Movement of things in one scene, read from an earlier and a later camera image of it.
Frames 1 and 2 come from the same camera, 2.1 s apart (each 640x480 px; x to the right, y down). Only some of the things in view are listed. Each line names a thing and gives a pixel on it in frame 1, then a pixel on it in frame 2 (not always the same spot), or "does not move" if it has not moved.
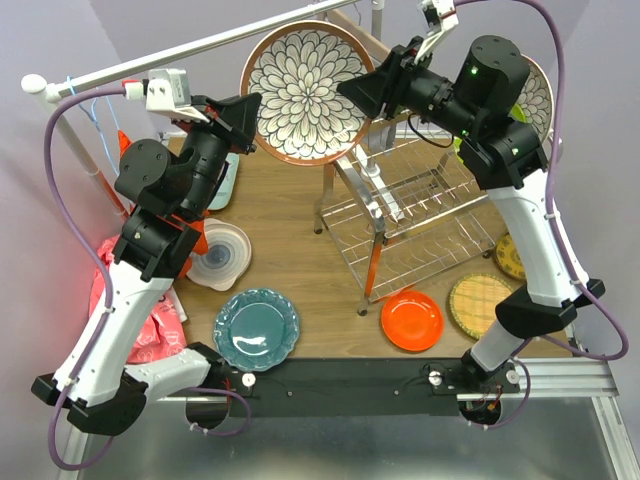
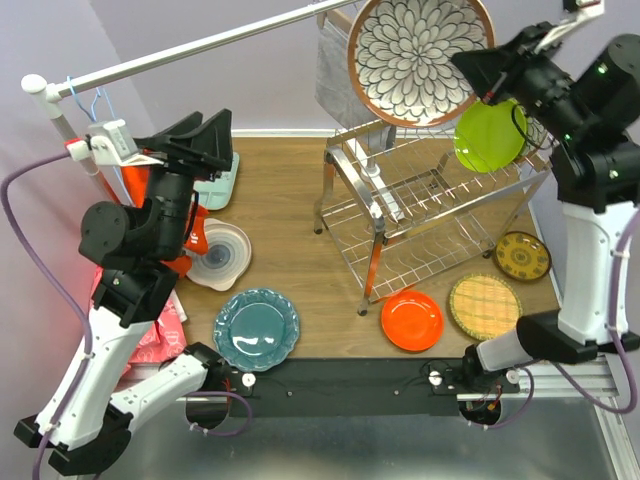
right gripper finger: (370, 93) to (486, 69)
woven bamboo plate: (473, 302) does not move
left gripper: (236, 123) to (214, 142)
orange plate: (412, 321) does not move
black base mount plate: (337, 387) does not move
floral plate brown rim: (297, 68) to (399, 58)
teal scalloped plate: (255, 329) does not move
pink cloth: (165, 330) does not move
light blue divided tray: (224, 193) does not move
